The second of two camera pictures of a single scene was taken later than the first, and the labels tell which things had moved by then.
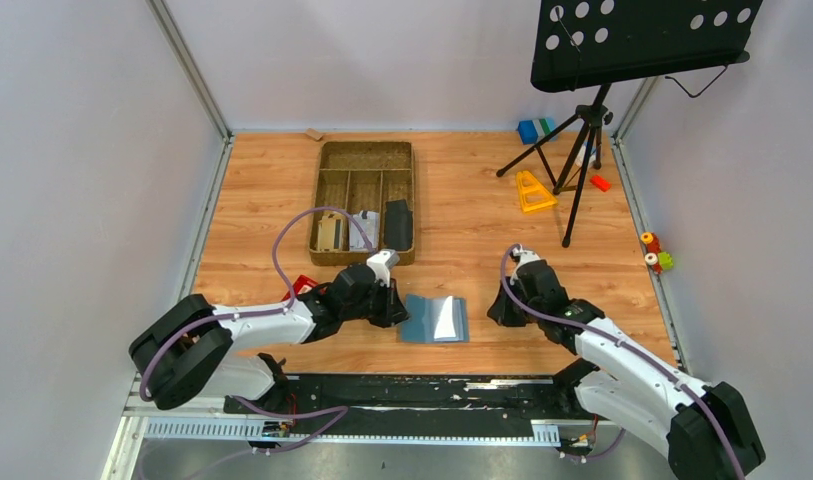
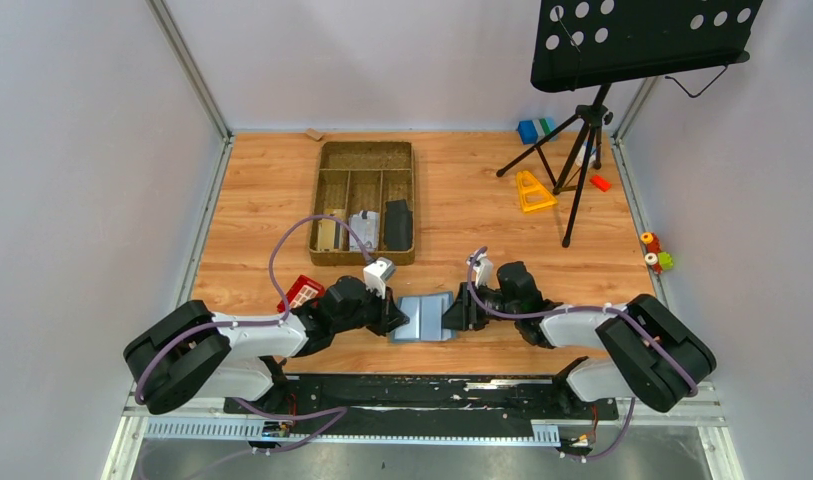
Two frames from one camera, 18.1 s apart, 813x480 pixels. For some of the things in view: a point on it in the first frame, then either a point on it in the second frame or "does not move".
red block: [601, 182] does not move
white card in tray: [370, 225] does not move
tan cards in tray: [326, 233] does not move
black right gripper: [499, 310] to [463, 314]
